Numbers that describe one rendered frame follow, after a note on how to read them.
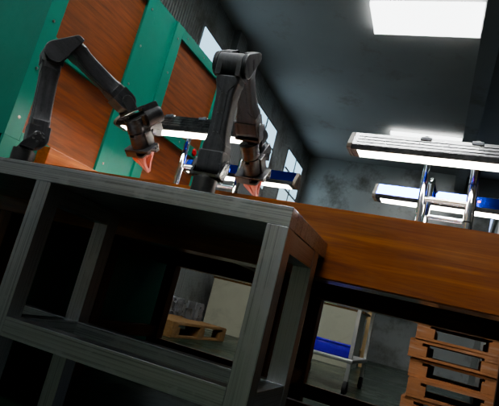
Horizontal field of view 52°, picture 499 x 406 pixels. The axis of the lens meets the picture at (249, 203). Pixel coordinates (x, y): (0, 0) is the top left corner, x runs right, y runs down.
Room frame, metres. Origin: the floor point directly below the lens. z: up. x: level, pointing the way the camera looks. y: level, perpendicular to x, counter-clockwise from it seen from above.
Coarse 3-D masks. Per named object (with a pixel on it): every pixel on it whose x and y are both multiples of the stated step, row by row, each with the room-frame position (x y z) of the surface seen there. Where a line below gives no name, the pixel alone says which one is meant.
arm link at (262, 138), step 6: (234, 126) 1.44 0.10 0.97; (258, 126) 1.42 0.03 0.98; (264, 126) 1.53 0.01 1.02; (234, 132) 1.46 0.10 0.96; (258, 132) 1.42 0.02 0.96; (264, 132) 1.53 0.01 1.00; (240, 138) 1.46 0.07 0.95; (246, 138) 1.46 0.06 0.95; (252, 138) 1.46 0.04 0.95; (258, 138) 1.44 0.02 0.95; (264, 138) 1.53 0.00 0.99
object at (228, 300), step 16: (224, 288) 7.53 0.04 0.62; (240, 288) 7.44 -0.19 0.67; (208, 304) 7.60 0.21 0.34; (224, 304) 7.51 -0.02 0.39; (240, 304) 7.42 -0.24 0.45; (208, 320) 7.58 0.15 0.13; (224, 320) 7.49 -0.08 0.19; (240, 320) 7.40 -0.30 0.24; (304, 320) 7.06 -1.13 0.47; (320, 320) 6.98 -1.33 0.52; (336, 320) 6.90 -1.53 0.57; (352, 320) 6.83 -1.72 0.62; (320, 336) 6.97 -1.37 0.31; (336, 336) 6.89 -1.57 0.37
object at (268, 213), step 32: (0, 160) 1.22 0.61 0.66; (0, 192) 1.70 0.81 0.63; (96, 192) 1.13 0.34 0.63; (128, 192) 1.08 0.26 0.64; (160, 192) 1.05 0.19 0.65; (192, 192) 1.02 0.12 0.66; (160, 224) 1.44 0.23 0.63; (192, 224) 1.26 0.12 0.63; (224, 224) 1.12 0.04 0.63; (256, 224) 1.01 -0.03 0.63; (288, 224) 0.94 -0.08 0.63; (320, 256) 1.25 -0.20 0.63
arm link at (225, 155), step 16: (224, 64) 1.19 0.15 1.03; (240, 64) 1.18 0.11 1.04; (224, 80) 1.20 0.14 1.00; (240, 80) 1.20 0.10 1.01; (224, 96) 1.20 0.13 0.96; (224, 112) 1.21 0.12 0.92; (224, 128) 1.21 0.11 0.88; (208, 144) 1.23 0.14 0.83; (224, 144) 1.22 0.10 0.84; (208, 160) 1.23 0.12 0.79; (224, 160) 1.23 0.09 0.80
